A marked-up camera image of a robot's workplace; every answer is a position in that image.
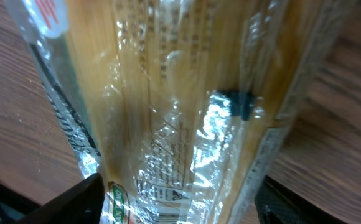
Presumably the orange spaghetti packet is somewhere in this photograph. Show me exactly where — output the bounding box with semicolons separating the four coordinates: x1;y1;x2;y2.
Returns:
5;0;355;223

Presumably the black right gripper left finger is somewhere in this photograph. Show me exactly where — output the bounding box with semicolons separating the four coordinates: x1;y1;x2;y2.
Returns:
16;173;105;224

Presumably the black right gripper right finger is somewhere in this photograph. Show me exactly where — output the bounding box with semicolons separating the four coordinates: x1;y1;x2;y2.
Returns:
255;176;345;224

